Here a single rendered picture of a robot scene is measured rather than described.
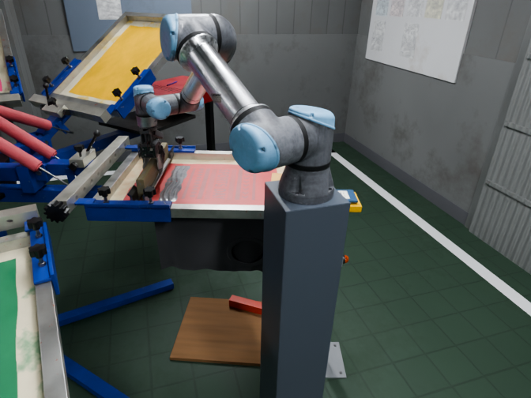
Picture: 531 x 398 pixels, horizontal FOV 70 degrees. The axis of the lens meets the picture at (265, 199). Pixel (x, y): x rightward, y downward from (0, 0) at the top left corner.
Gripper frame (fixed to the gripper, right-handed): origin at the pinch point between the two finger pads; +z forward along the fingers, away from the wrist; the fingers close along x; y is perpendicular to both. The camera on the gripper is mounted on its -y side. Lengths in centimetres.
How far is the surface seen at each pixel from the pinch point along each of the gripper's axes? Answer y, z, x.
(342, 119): -329, 72, 149
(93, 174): 10.8, -2.8, -20.9
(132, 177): -4.1, 5.3, -11.4
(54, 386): 100, 2, 5
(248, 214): 29, 4, 41
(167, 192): 10.6, 4.8, 7.0
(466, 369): 18, 101, 152
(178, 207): 28.1, 1.8, 15.4
